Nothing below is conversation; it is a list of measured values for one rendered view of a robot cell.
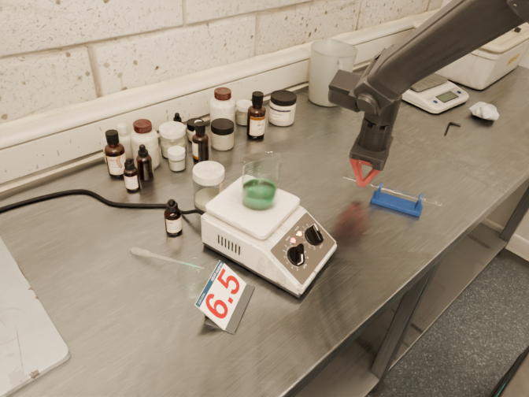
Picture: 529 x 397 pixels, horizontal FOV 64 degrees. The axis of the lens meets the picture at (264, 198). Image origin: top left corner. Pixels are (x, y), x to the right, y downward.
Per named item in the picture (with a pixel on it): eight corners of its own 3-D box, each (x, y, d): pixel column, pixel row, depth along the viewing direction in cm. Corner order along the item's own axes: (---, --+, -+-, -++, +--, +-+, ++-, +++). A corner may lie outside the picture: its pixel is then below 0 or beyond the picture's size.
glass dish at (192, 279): (209, 294, 65) (209, 284, 64) (174, 291, 65) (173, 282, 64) (214, 267, 69) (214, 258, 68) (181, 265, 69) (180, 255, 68)
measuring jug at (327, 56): (355, 116, 115) (368, 63, 106) (309, 116, 114) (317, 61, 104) (341, 88, 129) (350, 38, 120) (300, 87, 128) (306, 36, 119)
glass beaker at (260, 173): (260, 222, 66) (264, 179, 61) (231, 203, 69) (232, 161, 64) (287, 202, 71) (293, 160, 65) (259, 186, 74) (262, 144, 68)
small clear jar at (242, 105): (253, 118, 110) (253, 99, 107) (253, 127, 107) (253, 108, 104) (235, 116, 110) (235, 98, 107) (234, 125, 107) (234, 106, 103)
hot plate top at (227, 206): (301, 202, 72) (302, 198, 71) (263, 242, 64) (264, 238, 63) (245, 176, 76) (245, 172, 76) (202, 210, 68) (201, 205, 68)
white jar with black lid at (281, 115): (275, 112, 114) (277, 87, 109) (297, 118, 112) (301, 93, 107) (264, 122, 109) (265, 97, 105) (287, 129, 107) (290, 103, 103)
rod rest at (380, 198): (421, 208, 86) (427, 194, 83) (419, 217, 83) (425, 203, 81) (373, 194, 88) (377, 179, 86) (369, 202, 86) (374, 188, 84)
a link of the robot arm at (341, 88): (373, 103, 66) (400, 58, 67) (311, 80, 71) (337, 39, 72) (380, 137, 76) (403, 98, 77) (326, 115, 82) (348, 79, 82)
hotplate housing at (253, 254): (335, 253, 74) (344, 219, 69) (299, 302, 65) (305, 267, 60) (234, 202, 83) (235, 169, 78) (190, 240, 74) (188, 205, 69)
